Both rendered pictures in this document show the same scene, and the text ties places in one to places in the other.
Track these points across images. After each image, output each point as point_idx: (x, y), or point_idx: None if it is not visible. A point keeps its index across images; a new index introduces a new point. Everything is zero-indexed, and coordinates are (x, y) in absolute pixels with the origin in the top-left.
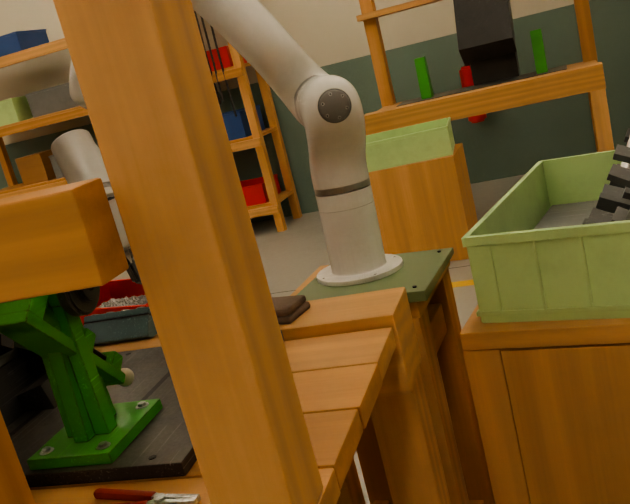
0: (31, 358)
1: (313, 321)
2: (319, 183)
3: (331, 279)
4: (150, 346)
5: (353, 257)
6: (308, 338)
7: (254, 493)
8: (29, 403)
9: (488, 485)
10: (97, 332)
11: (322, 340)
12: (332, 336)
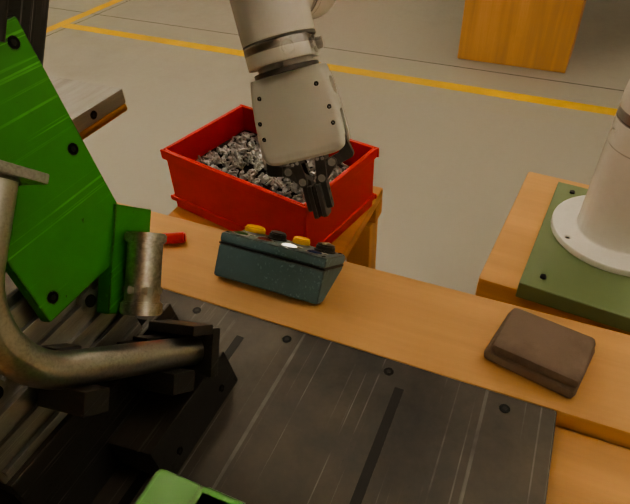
0: None
1: (615, 413)
2: None
3: (583, 248)
4: (321, 333)
5: None
6: (600, 442)
7: None
8: (128, 459)
9: None
10: (239, 265)
11: None
12: None
